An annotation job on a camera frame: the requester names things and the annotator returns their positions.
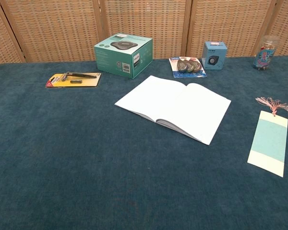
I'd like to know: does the teal cream bookmark pink tassel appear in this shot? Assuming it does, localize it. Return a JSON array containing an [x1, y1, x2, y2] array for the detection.
[[247, 96, 288, 178]]

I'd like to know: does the white notebook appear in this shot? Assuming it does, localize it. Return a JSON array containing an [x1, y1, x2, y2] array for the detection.
[[114, 75, 232, 146]]

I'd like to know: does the teal speakerphone carton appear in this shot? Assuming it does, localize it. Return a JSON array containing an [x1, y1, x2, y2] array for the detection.
[[94, 33, 153, 80]]

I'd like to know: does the blue correction tape blister pack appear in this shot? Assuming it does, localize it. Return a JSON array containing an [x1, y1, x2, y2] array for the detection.
[[168, 56, 208, 79]]

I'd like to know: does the yellow razor blister pack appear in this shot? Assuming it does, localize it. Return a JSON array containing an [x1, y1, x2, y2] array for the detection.
[[45, 71, 102, 88]]

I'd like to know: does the small blue speaker box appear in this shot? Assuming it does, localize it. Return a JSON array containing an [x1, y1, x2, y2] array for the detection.
[[201, 41, 228, 70]]

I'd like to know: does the teal carpet table mat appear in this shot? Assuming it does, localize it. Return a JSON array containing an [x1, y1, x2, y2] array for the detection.
[[0, 55, 288, 230]]

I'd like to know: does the wicker folding screen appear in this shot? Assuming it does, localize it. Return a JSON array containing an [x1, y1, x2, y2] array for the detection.
[[0, 0, 288, 65]]

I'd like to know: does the clear jar with colourful label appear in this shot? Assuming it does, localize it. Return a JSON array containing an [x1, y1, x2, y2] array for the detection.
[[252, 35, 280, 71]]

